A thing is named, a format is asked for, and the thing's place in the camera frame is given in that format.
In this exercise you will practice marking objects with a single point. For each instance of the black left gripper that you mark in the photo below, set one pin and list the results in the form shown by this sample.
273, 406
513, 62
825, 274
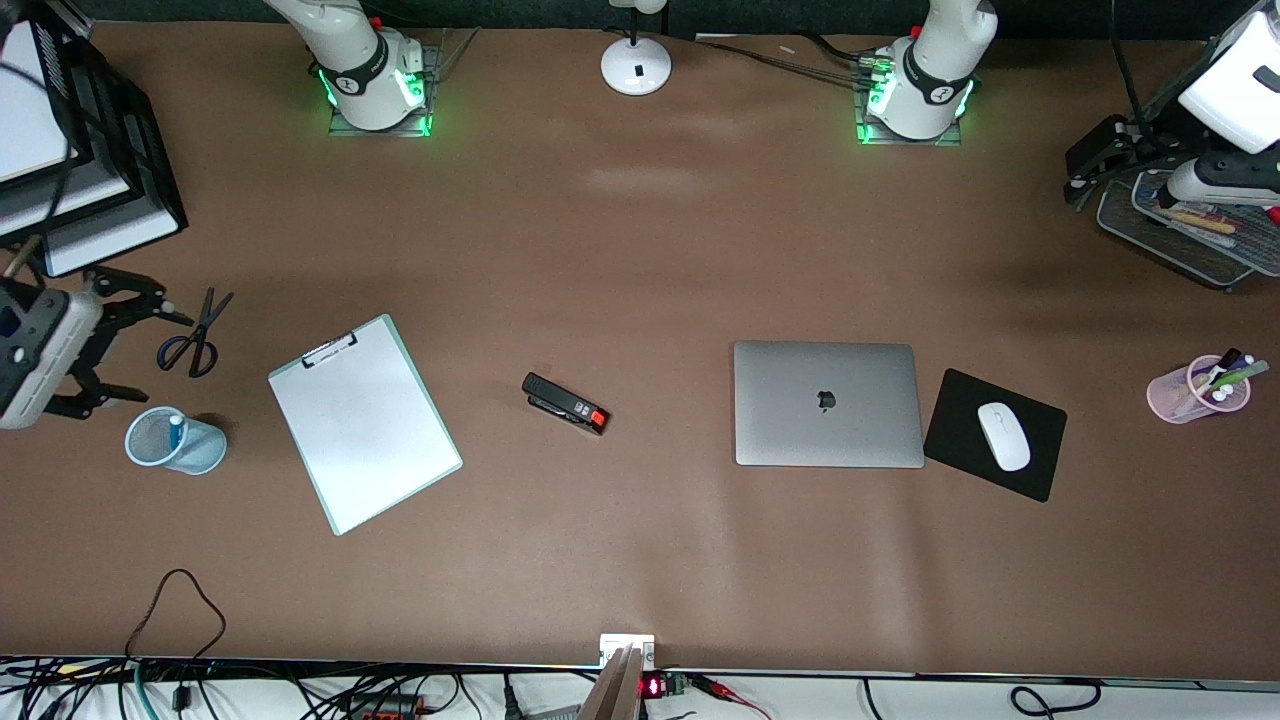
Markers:
1108, 150

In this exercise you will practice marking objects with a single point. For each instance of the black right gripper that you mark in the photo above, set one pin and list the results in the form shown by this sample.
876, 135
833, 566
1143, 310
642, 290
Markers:
102, 332

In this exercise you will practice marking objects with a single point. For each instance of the blue marker with white cap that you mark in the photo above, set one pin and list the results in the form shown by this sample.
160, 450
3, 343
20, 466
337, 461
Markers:
176, 430

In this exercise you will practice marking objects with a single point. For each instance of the silver grey laptop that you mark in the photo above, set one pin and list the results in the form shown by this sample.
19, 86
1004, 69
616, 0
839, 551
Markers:
780, 420

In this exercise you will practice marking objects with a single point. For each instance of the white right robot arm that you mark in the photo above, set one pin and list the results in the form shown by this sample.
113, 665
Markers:
375, 70

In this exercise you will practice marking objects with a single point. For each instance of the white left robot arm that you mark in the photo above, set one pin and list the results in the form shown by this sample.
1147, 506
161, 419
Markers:
925, 80

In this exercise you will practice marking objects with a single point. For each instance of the black purple marker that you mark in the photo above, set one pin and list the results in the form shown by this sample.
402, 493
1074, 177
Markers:
1228, 358

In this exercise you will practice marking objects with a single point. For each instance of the green marker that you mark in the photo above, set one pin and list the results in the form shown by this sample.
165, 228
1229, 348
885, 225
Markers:
1245, 376

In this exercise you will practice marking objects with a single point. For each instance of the white capped marker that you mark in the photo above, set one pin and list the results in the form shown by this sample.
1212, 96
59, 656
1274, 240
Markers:
1218, 396

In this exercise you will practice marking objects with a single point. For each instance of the black scissors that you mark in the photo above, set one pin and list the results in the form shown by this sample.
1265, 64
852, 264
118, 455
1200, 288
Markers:
203, 328

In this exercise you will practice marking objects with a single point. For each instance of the white paper sheet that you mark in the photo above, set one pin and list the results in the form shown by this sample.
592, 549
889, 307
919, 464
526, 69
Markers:
30, 120
110, 250

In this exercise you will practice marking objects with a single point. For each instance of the yellow pen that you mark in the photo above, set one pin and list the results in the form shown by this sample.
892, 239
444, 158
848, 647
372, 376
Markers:
1205, 220

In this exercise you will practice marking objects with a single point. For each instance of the grey pink pen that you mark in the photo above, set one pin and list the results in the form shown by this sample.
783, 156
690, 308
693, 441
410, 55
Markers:
1200, 238

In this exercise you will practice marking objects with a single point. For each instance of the black mesh desk tray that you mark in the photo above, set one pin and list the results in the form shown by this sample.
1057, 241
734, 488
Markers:
1190, 255

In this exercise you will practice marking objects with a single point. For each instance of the light blue mesh cup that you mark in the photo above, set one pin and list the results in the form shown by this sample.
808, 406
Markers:
200, 452

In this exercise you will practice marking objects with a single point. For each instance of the black stacked letter tray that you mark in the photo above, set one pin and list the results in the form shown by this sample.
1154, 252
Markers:
140, 150

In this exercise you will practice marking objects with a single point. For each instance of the pink translucent pen cup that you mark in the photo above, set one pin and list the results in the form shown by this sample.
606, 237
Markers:
1170, 395

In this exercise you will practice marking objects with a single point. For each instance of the white computer mouse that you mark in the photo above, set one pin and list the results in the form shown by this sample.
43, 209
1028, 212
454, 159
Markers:
1003, 436

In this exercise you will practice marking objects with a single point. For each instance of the black mouse pad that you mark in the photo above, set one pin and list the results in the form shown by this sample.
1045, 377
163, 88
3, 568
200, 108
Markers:
955, 430

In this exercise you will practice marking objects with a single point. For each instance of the pale green clipboard with paper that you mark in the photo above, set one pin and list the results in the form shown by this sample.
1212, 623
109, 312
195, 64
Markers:
385, 470

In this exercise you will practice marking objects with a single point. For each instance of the black stapler with red tip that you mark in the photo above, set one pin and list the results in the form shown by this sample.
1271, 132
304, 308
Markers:
558, 399

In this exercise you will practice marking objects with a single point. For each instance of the white lamp base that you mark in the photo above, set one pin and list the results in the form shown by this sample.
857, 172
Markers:
636, 65

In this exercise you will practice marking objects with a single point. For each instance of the circuit board with red display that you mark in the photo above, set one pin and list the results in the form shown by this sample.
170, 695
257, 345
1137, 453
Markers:
665, 686

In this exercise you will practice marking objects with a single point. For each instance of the white mount bracket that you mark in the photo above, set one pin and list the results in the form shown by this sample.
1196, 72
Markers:
612, 642

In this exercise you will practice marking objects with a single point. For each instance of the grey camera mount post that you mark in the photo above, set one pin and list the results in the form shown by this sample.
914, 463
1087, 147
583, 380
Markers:
615, 690

